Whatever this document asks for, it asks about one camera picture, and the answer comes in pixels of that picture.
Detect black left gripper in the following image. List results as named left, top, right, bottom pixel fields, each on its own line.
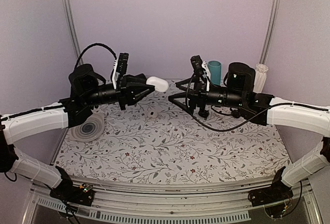
left=84, top=74, right=155, bottom=110

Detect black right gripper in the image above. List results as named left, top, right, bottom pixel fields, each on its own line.
left=168, top=75, right=245, bottom=115

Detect white earbuds charging case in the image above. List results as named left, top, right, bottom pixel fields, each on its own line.
left=146, top=76, right=169, bottom=93

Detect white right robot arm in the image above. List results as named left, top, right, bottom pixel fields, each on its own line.
left=168, top=62, right=329, bottom=201

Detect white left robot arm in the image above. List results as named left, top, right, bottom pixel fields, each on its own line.
left=1, top=53, right=169, bottom=200

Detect small beige earbuds case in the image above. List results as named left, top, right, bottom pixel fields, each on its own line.
left=147, top=110, right=158, bottom=118

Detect small black round object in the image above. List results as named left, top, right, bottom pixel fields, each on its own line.
left=199, top=110, right=209, bottom=118

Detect teal vase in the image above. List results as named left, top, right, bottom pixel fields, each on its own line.
left=207, top=61, right=222, bottom=85

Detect floral table mat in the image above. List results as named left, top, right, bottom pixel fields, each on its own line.
left=55, top=81, right=291, bottom=184

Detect grey spiral pattern plate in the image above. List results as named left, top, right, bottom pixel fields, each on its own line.
left=68, top=113, right=105, bottom=143

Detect white ribbed vase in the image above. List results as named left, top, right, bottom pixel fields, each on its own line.
left=254, top=63, right=269, bottom=93

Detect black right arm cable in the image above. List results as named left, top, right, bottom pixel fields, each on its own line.
left=185, top=69, right=284, bottom=132

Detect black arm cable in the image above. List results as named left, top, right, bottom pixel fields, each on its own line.
left=73, top=43, right=118, bottom=67
left=185, top=69, right=284, bottom=132

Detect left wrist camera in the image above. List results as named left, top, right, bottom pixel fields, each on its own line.
left=116, top=53, right=129, bottom=75

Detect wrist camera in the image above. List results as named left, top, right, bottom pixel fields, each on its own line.
left=116, top=53, right=129, bottom=75
left=190, top=55, right=204, bottom=74

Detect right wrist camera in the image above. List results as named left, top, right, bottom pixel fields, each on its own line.
left=190, top=55, right=204, bottom=74

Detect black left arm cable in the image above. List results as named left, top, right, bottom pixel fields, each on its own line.
left=73, top=43, right=118, bottom=67

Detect left aluminium post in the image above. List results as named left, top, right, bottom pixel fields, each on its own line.
left=62, top=0, right=80, bottom=57

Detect aluminium post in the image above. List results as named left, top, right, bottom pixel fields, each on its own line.
left=62, top=0, right=80, bottom=57
left=259, top=0, right=281, bottom=64

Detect right aluminium post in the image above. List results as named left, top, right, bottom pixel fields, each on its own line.
left=259, top=0, right=281, bottom=64

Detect aluminium front rail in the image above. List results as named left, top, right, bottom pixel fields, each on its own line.
left=22, top=177, right=323, bottom=223

